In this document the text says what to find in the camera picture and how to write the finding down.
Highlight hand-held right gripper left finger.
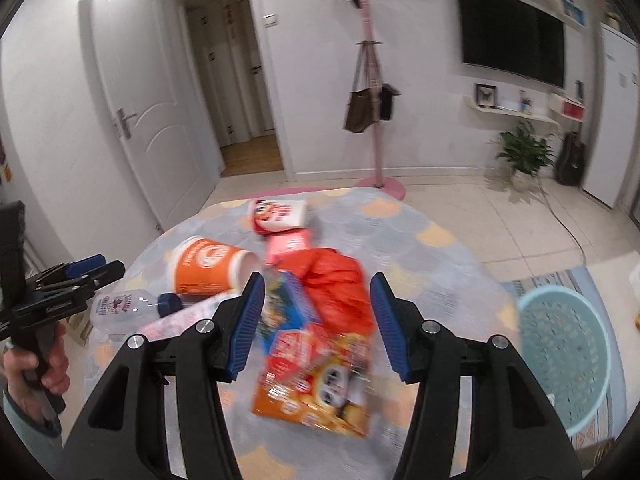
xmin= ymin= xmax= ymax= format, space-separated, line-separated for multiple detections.
xmin=50 ymin=271 xmax=266 ymax=480

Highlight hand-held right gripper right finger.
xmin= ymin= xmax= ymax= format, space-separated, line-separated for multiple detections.
xmin=369 ymin=272 xmax=583 ymax=480

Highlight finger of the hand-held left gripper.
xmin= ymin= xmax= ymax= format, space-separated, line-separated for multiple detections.
xmin=30 ymin=254 xmax=108 ymax=289
xmin=35 ymin=259 xmax=127 ymax=297

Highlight clear plastic bottle blue cap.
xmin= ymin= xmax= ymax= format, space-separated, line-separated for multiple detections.
xmin=90 ymin=289 xmax=182 ymax=342

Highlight blue snack packet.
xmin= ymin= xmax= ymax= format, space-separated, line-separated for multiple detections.
xmin=257 ymin=270 xmax=324 ymax=357

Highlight red plastic bag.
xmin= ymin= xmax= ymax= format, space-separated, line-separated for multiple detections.
xmin=282 ymin=247 xmax=377 ymax=337

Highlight pink and white wrapper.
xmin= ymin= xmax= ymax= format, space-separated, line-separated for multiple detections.
xmin=137 ymin=292 xmax=246 ymax=349

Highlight orange paper cup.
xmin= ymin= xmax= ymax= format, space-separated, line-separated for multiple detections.
xmin=165 ymin=235 xmax=259 ymax=297

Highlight orange snack bag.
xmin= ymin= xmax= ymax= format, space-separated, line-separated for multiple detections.
xmin=252 ymin=322 xmax=374 ymax=439

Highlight pink packet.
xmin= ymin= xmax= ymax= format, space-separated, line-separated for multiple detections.
xmin=265 ymin=227 xmax=315 ymax=267

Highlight red white snack bag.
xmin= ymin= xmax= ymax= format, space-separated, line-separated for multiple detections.
xmin=248 ymin=198 xmax=309 ymax=237

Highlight light blue plastic basket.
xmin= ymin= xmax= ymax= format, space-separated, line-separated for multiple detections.
xmin=515 ymin=285 xmax=614 ymax=439

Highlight person's left forearm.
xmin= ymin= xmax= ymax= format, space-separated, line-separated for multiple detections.
xmin=0 ymin=387 xmax=64 ymax=461

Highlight person's left hand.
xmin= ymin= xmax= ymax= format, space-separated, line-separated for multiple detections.
xmin=0 ymin=322 xmax=72 ymax=401

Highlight white panel door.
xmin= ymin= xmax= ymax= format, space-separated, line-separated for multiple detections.
xmin=89 ymin=0 xmax=226 ymax=231

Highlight brown tote bag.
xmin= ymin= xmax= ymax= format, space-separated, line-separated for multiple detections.
xmin=343 ymin=47 xmax=382 ymax=135

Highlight green potted plant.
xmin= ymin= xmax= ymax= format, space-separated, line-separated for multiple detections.
xmin=492 ymin=120 xmax=556 ymax=192

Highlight small black bag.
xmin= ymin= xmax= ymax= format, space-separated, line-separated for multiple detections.
xmin=378 ymin=82 xmax=401 ymax=122

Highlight pink coat rack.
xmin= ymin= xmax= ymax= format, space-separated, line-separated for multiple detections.
xmin=345 ymin=0 xmax=407 ymax=202

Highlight black acoustic guitar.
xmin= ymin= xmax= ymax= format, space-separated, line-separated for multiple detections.
xmin=555 ymin=130 xmax=587 ymax=187

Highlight black floor cable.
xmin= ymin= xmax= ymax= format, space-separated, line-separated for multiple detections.
xmin=536 ymin=175 xmax=587 ymax=267

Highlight white curved wall shelf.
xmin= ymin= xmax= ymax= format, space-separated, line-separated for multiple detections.
xmin=462 ymin=95 xmax=559 ymax=126

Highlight black butterfly picture frame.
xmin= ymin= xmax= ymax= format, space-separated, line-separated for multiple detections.
xmin=474 ymin=82 xmax=499 ymax=110

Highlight red and white wall box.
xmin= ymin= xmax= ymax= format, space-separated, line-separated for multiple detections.
xmin=548 ymin=91 xmax=586 ymax=122

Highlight black wall television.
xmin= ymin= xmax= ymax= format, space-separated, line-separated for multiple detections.
xmin=456 ymin=0 xmax=566 ymax=90

